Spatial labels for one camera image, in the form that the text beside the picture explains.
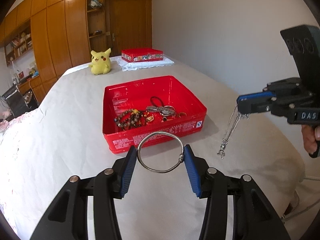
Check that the person's right hand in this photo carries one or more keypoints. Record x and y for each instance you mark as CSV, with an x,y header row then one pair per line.
x,y
310,138

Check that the wall bookshelf with books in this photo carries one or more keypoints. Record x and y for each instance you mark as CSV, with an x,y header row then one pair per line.
x,y
18,46

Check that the wooden desk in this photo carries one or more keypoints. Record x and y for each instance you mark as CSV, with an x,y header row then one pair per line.
x,y
39,89

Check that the yellow Pikachu plush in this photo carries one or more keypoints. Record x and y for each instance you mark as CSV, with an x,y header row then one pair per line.
x,y
101,63

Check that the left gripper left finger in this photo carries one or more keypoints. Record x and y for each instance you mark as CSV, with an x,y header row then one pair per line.
x,y
115,181

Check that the black office chair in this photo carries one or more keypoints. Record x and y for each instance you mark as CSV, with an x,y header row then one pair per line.
x,y
18,102

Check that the white lace cloth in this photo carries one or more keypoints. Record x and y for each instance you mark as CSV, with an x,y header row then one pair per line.
x,y
129,66

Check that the silver bangle with knob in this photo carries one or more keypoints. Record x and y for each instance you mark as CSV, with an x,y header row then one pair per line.
x,y
153,134

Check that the red tin box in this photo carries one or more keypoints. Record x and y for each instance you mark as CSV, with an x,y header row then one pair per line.
x,y
126,121

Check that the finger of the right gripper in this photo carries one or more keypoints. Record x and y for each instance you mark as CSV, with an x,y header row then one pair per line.
x,y
257,96
255,107

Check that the floral pink bedding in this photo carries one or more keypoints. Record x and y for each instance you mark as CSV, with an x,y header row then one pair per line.
x,y
18,140

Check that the silver metal wristwatch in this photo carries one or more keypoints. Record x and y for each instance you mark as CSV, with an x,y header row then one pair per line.
x,y
164,111

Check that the red tin lid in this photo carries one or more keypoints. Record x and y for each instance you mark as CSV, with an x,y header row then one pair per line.
x,y
141,55

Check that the wooden wardrobe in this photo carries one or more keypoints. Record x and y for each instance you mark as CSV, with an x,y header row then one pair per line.
x,y
61,30

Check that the wooden door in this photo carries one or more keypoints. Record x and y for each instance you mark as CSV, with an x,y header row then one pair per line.
x,y
130,24

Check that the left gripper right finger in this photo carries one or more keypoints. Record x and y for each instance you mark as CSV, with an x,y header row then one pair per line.
x,y
202,182

